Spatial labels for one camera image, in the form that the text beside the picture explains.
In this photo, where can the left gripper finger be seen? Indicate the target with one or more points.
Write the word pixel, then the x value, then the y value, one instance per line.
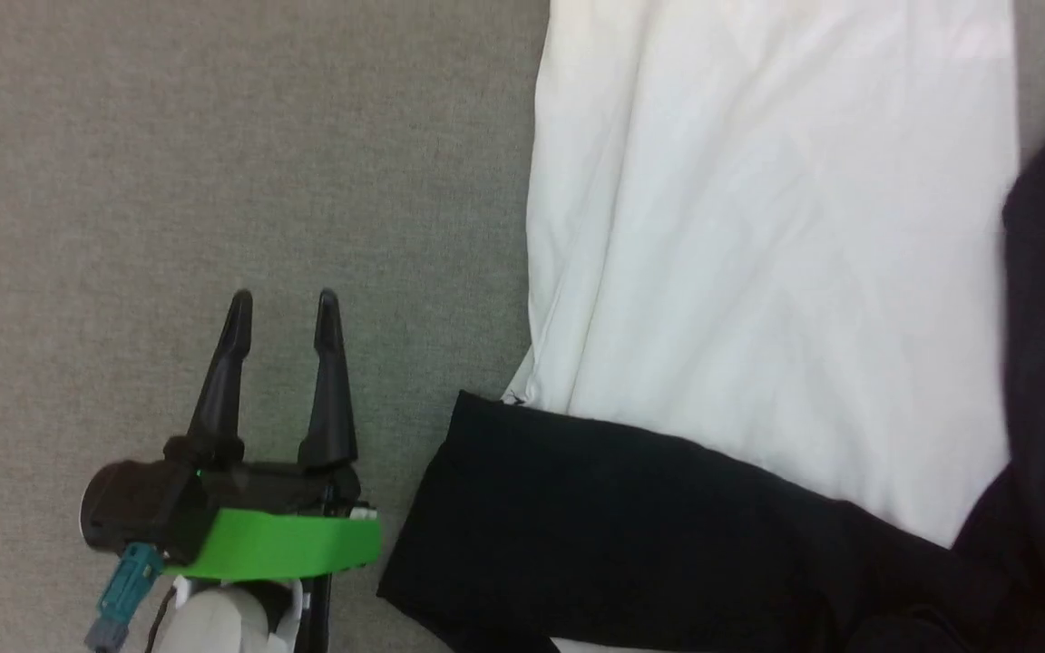
pixel 330 399
pixel 221 390

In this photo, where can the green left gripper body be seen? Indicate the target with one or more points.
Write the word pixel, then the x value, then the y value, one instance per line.
pixel 287 544

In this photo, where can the white and black garment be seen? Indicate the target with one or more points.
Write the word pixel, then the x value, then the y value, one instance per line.
pixel 758 227

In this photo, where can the left arm white grey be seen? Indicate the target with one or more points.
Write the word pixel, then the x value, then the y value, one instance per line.
pixel 223 621

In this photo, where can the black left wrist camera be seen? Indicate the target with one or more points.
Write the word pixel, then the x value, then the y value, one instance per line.
pixel 182 521

